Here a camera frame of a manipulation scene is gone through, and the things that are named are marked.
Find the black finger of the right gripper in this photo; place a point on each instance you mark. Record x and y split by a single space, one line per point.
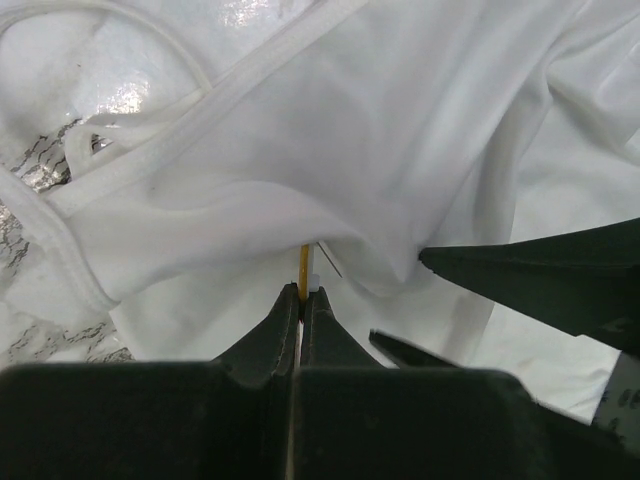
405 354

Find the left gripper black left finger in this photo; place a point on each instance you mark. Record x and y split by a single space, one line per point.
268 349

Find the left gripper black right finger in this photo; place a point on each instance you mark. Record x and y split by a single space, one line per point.
326 343

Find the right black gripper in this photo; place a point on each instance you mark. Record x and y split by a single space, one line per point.
582 283

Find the white cloth garment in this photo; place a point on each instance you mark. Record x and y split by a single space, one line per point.
163 163

